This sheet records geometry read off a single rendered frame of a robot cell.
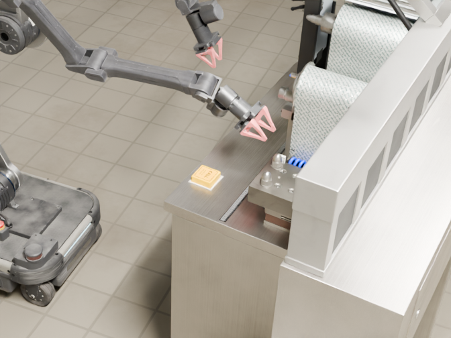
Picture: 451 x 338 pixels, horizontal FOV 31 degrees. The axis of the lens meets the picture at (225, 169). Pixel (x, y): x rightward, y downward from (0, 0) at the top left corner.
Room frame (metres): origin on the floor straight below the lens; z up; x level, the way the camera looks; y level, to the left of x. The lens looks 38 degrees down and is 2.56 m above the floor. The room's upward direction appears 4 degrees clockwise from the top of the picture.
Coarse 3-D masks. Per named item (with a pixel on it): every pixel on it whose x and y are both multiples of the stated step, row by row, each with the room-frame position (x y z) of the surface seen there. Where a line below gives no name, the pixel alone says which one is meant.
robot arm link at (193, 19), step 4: (192, 12) 2.55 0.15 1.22; (196, 12) 2.54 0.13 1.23; (200, 12) 2.53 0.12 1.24; (188, 16) 2.54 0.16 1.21; (192, 16) 2.53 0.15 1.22; (196, 16) 2.53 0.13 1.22; (200, 16) 2.54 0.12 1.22; (188, 20) 2.54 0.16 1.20; (192, 20) 2.53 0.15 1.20; (196, 20) 2.53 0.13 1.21; (200, 20) 2.53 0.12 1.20; (192, 24) 2.53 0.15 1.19; (196, 24) 2.52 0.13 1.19; (200, 24) 2.53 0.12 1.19; (192, 28) 2.53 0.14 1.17
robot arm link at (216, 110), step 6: (216, 84) 2.16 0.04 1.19; (216, 90) 2.11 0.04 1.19; (198, 96) 2.09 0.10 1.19; (204, 96) 2.09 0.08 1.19; (204, 102) 2.09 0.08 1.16; (210, 102) 2.09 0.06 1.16; (210, 108) 2.15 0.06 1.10; (216, 108) 2.12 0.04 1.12; (222, 108) 2.12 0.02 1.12; (216, 114) 2.14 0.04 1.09; (222, 114) 2.13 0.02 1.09
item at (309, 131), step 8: (296, 112) 2.02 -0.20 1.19; (304, 112) 2.01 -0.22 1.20; (296, 120) 2.02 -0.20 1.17; (304, 120) 2.01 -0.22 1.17; (312, 120) 2.00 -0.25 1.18; (320, 120) 1.99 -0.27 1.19; (328, 120) 1.98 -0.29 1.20; (296, 128) 2.02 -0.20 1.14; (304, 128) 2.01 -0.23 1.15; (312, 128) 2.00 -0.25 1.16; (320, 128) 1.98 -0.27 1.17; (328, 128) 1.97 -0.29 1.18; (296, 136) 2.02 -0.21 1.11; (304, 136) 2.01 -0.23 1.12; (312, 136) 1.99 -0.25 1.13; (320, 136) 1.98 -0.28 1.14; (296, 144) 2.01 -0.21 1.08; (304, 144) 2.00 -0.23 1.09; (312, 144) 1.99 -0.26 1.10; (320, 144) 1.98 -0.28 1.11; (296, 152) 2.01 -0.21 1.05; (304, 152) 2.00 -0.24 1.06; (312, 152) 1.99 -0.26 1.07
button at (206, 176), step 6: (204, 168) 2.07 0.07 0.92; (210, 168) 2.07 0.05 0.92; (198, 174) 2.03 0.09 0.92; (204, 174) 2.03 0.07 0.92; (210, 174) 2.04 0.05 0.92; (216, 174) 2.04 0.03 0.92; (192, 180) 2.02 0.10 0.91; (198, 180) 2.01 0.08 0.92; (204, 180) 2.00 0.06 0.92; (210, 180) 2.01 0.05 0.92; (216, 180) 2.03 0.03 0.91; (210, 186) 2.00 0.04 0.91
